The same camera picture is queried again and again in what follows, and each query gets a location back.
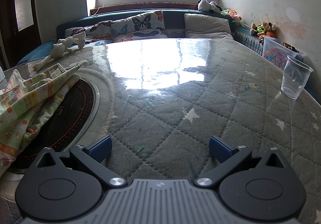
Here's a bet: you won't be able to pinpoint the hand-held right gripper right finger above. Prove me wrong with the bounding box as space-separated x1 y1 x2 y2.
196 136 286 187

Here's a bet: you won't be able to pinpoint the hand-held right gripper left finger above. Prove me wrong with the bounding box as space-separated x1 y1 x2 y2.
36 136 127 188

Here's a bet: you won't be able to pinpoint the green patterned button shirt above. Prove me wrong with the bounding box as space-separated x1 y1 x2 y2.
0 63 88 177

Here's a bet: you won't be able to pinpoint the black round induction cooktop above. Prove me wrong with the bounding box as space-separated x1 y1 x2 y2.
10 77 101 172

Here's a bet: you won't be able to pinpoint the grey quilted table cover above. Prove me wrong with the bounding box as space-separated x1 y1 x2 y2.
0 38 321 224

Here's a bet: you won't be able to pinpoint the white plastic pick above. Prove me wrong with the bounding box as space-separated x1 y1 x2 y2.
123 94 133 114

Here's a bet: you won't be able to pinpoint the clear plastic cup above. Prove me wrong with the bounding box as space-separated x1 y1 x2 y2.
281 55 314 99

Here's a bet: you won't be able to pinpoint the white plush rabbit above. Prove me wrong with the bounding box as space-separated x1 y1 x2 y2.
33 32 87 72

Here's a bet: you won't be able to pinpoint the clear plastic storage box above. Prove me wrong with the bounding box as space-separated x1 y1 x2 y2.
262 36 308 67

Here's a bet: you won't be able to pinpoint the butterfly print pillow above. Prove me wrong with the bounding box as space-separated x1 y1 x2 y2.
111 10 166 39
65 20 112 44

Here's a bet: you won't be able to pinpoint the plain grey pillow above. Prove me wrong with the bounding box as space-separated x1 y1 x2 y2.
184 13 235 40

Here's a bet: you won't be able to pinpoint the orange green toys on ledge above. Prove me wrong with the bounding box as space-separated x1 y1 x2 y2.
222 9 243 23

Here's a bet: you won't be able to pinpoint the teal sofa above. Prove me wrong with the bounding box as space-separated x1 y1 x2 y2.
16 9 264 66

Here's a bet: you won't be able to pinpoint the black and white plush dog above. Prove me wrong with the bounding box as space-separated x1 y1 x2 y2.
198 0 223 13

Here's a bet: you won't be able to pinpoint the dark wooden door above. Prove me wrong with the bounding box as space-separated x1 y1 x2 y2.
0 0 42 69

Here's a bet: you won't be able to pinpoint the thin white cable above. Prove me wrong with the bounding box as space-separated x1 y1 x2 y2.
89 0 107 17

